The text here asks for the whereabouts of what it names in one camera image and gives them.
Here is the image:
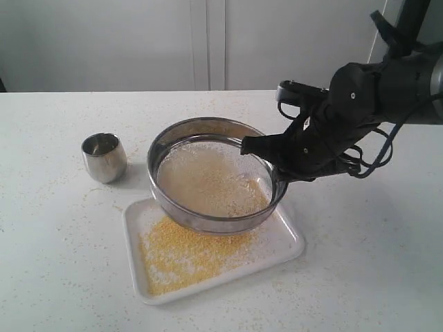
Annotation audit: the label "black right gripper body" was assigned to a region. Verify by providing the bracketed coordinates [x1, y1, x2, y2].
[276, 100, 377, 181]

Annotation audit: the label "yellow grain pile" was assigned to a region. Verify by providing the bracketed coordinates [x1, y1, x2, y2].
[138, 142, 272, 296]

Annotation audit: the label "round steel mesh sieve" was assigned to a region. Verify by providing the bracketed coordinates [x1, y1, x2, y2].
[147, 117, 289, 235]

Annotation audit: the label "stainless steel cup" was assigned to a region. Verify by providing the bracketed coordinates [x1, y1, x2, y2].
[81, 133, 128, 183]

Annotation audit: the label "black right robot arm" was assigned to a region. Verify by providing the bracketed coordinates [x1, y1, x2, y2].
[240, 11, 442, 182]

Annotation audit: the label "white plastic tray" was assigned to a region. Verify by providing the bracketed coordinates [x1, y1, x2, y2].
[123, 199, 305, 305]

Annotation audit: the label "white cabinet doors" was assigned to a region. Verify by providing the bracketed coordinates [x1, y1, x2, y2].
[1, 1, 402, 92]

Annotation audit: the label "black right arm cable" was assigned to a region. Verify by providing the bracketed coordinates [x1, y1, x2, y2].
[278, 93, 443, 179]

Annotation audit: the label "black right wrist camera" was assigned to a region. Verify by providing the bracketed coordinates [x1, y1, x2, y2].
[276, 80, 329, 107]

